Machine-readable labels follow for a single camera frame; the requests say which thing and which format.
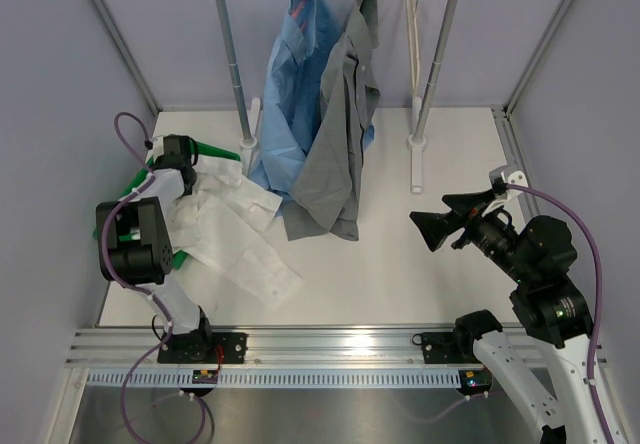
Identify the metal wire hanger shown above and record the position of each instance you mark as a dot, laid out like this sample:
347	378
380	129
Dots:
414	47

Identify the green plastic tray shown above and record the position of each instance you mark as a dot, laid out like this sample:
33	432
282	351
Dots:
215	153

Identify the light blue shirt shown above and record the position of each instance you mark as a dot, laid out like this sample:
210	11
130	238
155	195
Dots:
291	110

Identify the white shirt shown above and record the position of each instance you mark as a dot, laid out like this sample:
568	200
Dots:
221	225

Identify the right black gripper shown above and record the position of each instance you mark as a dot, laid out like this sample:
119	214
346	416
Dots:
436	227

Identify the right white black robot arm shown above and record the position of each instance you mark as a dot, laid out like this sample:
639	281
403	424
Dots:
551	309

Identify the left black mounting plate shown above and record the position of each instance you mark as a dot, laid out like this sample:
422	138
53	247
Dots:
227	349

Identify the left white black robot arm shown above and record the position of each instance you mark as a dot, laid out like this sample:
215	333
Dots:
176	311

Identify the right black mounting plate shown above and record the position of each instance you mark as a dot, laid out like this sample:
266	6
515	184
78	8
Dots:
444	348

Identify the white metal clothes rack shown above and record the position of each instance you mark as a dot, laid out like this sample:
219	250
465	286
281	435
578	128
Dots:
420	105

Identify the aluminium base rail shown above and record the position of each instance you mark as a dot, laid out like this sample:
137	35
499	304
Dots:
268	347

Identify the black mounting plate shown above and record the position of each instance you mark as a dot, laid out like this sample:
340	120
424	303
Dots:
227	349
444	348

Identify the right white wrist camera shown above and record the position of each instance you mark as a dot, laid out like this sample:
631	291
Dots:
504	183

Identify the grey shirt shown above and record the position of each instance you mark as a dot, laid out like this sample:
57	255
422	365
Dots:
325	197

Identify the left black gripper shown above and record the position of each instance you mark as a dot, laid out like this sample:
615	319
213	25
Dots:
157	164

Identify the white slotted cable duct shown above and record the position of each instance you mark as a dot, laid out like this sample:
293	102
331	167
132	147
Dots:
280	379

